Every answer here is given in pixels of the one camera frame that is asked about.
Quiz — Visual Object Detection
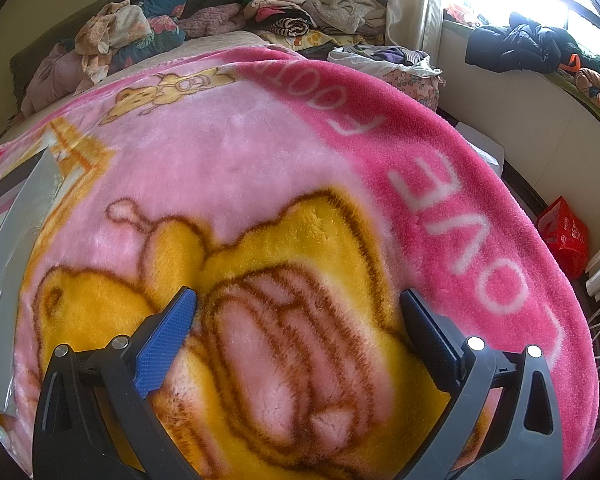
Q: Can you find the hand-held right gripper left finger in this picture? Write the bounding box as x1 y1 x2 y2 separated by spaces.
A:
32 286 203 480

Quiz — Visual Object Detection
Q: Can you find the small orange cloth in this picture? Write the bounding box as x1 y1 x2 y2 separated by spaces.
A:
444 4 483 28

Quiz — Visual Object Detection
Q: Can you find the mauve knitted blanket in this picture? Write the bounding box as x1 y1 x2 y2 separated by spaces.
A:
177 2 243 40

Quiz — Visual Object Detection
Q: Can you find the dark blue floral duvet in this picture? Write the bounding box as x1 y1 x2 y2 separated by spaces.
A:
112 0 188 68

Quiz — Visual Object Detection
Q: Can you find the pink printed fleece blanket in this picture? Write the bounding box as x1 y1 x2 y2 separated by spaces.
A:
0 45 600 480

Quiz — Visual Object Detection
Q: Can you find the beige floral cloth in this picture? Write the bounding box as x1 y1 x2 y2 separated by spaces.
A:
75 0 153 86

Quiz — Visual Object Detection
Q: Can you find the orange patterned garment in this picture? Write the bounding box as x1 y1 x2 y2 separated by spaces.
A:
560 54 600 128

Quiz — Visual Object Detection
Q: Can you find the floral bag of clothes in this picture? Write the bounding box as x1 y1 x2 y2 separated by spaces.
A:
327 45 446 111

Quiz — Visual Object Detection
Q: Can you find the dark puffer jacket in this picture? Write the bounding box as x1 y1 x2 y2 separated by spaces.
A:
465 10 568 76

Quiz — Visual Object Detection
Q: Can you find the shallow grey cardboard box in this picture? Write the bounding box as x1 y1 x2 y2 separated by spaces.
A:
0 150 63 418

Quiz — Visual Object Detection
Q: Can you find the red bag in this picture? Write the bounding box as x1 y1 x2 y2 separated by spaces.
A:
536 196 591 281

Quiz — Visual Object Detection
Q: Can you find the pale pink quilt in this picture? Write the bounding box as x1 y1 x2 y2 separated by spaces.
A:
20 42 88 118

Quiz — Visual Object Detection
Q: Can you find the pile of clothes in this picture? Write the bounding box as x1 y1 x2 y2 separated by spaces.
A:
242 0 388 48

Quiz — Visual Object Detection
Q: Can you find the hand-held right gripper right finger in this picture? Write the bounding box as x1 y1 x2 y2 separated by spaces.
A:
399 287 565 480

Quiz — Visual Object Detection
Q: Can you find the white box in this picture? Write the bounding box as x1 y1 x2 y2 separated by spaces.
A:
455 120 506 171

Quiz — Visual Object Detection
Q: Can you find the bed with beige sheet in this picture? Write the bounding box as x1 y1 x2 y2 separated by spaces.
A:
0 30 301 146

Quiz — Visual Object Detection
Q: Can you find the cream curtain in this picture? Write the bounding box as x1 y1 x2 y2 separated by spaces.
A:
385 0 448 51

